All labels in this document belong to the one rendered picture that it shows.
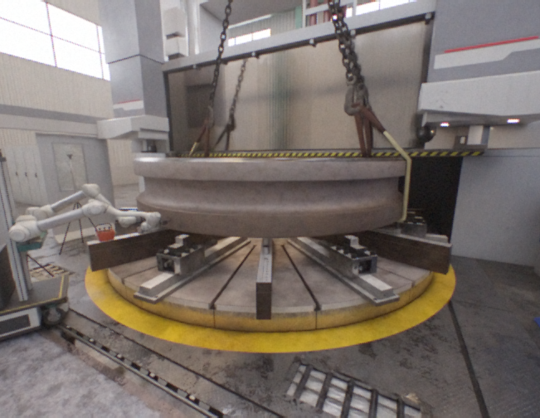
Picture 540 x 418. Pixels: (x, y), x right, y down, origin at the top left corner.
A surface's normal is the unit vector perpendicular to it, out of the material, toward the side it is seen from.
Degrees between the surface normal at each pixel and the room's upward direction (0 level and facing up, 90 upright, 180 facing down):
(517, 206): 90
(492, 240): 90
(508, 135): 90
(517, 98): 90
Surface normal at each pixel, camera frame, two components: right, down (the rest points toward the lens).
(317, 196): 0.23, 0.19
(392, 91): -0.46, 0.18
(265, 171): -0.04, 0.20
